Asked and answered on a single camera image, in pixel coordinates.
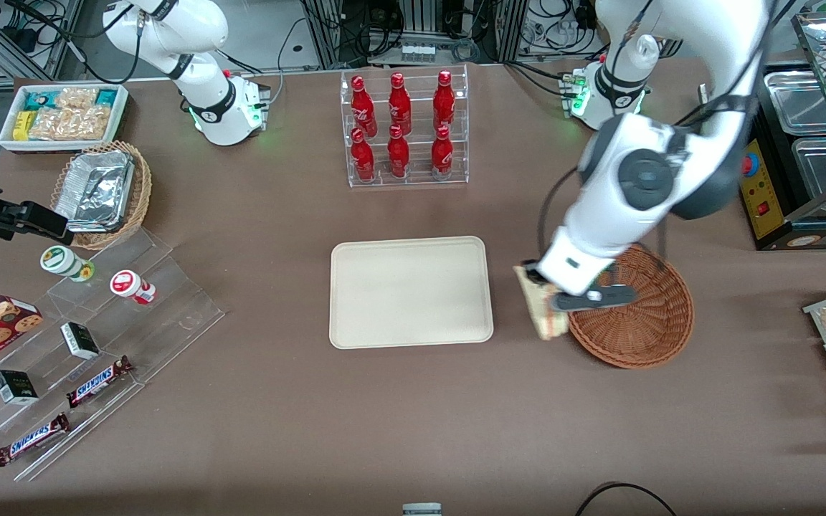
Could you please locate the triangular sandwich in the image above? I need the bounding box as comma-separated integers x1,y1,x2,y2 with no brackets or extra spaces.
515,265,570,340

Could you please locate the silver foil tray stack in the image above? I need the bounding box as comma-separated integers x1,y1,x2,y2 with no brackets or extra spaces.
54,150,135,232

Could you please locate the round brown wicker basket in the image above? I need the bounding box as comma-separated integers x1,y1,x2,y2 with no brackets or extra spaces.
567,244,695,370

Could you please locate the light wicker basket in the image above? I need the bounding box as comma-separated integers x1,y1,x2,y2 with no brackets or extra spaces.
50,140,153,250

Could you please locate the cream rectangular tray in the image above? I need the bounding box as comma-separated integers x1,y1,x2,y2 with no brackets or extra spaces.
329,236,494,350

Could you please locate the green lid yogurt cup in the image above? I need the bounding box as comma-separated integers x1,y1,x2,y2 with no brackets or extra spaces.
40,245,95,282

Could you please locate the red lid yogurt cup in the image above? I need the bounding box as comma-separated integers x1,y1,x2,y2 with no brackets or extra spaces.
110,269,157,305

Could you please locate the large clear cracker bag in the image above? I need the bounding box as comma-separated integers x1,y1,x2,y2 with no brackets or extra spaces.
29,106,110,141

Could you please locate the small black carton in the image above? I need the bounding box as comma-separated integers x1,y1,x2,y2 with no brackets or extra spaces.
0,370,39,406
60,322,101,360

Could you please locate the small clear cracker bag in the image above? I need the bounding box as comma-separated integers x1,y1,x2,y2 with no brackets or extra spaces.
54,87,99,110

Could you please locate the white rectangular snack box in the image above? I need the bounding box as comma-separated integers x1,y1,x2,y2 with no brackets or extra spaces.
0,84,129,153

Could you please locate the red cola bottle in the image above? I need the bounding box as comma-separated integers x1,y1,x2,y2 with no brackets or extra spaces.
351,75,376,137
433,70,456,132
389,72,412,135
351,128,376,182
387,124,411,178
431,125,455,180

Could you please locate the clear acrylic stepped stand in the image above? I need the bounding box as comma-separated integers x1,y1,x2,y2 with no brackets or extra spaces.
0,228,226,482

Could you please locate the clear acrylic bottle rack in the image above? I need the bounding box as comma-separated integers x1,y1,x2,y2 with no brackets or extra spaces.
340,64,470,188

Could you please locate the snickers chocolate bar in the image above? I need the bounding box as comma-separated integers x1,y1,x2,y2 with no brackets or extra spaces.
0,413,70,467
67,355,133,409

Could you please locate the black hot food display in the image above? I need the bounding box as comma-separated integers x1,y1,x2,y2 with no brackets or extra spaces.
736,11,826,252

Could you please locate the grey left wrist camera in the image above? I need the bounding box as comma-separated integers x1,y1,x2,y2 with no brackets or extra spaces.
551,285,637,311

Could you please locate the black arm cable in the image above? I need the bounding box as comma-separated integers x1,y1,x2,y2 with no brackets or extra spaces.
537,166,580,267

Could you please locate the black looped cable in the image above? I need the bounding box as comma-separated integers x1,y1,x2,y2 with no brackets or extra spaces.
574,482,679,516

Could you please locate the aluminium frame rack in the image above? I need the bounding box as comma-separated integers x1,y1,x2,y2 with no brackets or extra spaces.
300,0,528,69

